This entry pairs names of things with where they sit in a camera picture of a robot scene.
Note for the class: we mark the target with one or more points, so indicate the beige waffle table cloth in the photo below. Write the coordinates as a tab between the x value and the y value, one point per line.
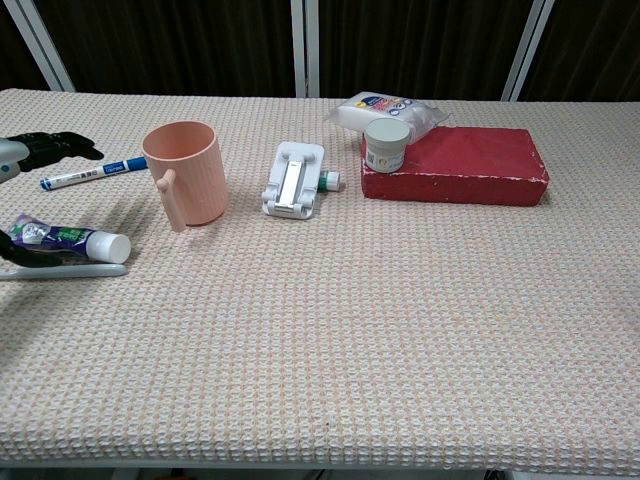
350	325

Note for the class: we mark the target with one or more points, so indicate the blue and white marker pen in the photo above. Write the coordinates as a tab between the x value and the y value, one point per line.
85	175

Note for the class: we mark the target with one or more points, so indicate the grey toothbrush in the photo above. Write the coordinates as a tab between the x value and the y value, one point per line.
90	270

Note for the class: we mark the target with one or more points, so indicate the small white cream jar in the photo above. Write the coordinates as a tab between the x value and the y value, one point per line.
385	145

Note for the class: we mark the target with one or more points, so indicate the small green and white tube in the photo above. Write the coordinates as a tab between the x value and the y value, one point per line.
331	181

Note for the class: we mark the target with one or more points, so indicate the white folding phone stand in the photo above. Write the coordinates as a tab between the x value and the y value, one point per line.
292	180

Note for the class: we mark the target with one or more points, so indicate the dark brown curtain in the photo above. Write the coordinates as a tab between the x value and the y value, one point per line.
200	45

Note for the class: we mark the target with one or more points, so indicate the white slanted frame post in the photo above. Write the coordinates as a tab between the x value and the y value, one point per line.
42	50
527	50

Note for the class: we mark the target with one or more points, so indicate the red brick block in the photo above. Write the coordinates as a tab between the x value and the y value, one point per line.
465	165

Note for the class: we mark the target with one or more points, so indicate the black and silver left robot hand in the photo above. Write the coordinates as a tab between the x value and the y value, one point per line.
55	142

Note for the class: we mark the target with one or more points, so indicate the white upright frame post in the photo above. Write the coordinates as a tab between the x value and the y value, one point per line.
313	45
298	45

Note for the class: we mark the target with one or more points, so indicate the purple toothpaste tube white cap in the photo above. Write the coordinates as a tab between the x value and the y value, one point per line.
60	239

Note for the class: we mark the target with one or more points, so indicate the clear packet of white pads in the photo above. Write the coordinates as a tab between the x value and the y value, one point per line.
380	107

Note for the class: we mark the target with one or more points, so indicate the pink ribbed plastic cup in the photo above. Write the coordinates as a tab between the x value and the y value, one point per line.
195	175

